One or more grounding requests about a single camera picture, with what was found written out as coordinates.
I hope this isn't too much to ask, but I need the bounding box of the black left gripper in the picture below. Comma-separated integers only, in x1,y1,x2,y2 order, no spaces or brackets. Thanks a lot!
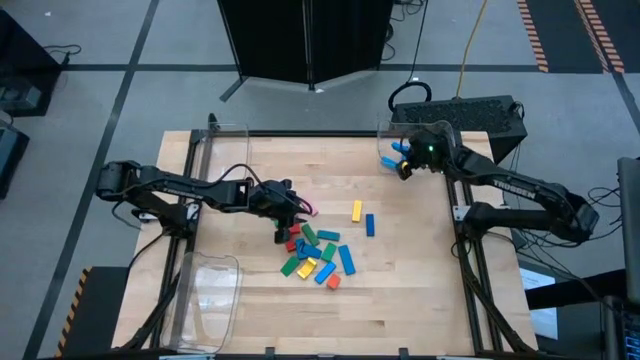
248,178,311,245

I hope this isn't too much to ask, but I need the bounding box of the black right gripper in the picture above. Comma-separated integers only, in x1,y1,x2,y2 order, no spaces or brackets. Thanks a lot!
395,127,457,180

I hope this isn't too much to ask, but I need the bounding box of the green rectangular block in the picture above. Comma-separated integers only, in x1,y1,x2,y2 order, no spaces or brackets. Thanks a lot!
300,223,321,247

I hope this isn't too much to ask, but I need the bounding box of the yellow arch block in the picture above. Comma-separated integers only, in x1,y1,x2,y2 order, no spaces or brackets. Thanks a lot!
296,256,319,280

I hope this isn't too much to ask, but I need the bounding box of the long blue block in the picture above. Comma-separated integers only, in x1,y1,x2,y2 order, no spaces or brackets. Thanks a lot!
337,244,357,276

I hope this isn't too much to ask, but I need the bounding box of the clear plastic bin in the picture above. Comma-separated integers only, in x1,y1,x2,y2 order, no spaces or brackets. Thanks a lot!
202,122,251,201
160,251,245,355
376,119,459,179

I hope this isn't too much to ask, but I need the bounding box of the black perforated equipment case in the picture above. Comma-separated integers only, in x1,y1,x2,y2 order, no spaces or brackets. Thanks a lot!
389,94,529,166

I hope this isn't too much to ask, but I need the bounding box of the black folding partition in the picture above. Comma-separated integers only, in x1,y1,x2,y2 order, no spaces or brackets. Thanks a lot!
216,0,396,104

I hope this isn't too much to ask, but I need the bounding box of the white paper sheet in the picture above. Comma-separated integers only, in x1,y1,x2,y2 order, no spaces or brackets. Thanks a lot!
529,307,560,341
518,267,557,291

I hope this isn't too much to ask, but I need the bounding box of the black hazard-edged floor mat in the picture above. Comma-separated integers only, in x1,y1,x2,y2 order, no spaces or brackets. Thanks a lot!
515,0,627,75
53,265,131,359

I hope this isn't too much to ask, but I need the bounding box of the computer monitor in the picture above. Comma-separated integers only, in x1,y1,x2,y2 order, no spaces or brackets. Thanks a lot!
616,156,640,306

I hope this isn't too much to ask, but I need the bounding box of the laptop computer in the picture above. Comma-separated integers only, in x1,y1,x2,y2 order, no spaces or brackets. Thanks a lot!
599,294,640,360

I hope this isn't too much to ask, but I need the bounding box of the dark equipment cart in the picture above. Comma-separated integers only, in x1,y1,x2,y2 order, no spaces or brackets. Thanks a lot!
0,117,31,201

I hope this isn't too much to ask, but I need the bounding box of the black side table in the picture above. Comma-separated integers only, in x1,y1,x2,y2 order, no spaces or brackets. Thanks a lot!
0,7,64,119

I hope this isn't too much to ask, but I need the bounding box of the coiled black cable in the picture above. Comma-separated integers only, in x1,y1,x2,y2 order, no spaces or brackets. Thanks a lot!
387,80,434,114

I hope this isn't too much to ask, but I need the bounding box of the black aluminium table frame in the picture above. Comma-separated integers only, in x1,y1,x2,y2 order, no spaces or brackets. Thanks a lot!
119,128,539,360

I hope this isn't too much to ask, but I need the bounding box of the thin black cable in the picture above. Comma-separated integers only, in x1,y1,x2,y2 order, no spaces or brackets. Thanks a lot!
407,0,431,84

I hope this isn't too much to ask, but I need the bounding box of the yellow hanging cable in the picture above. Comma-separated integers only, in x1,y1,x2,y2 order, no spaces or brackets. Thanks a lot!
454,0,489,99

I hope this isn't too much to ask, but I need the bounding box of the silver clamp bracket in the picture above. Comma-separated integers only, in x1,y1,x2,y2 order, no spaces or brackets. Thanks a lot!
130,204,166,225

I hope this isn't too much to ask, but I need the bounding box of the black cable bundle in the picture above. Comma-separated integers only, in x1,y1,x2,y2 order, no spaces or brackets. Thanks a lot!
499,184,624,301

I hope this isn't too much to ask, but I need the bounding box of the black floor cable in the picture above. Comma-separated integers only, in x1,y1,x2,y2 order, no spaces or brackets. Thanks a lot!
42,43,84,66

